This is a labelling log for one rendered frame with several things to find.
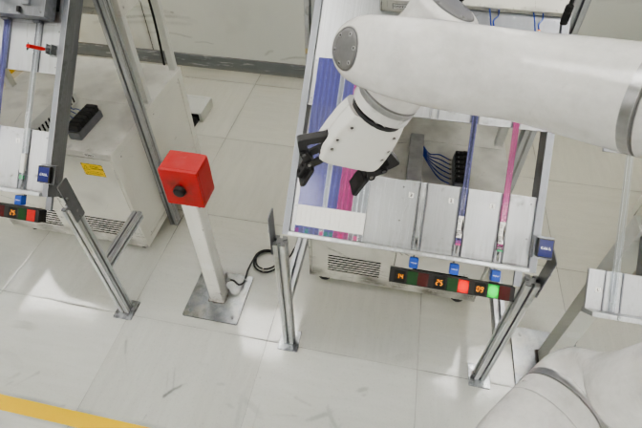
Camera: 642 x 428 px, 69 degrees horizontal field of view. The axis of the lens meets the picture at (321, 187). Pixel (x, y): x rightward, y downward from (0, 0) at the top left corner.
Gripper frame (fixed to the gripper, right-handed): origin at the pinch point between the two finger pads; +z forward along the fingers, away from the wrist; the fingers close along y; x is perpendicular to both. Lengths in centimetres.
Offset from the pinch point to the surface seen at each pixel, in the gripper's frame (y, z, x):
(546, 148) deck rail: -73, 4, -30
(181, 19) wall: 5, 133, -249
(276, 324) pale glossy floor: -41, 124, -32
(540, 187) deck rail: -73, 11, -23
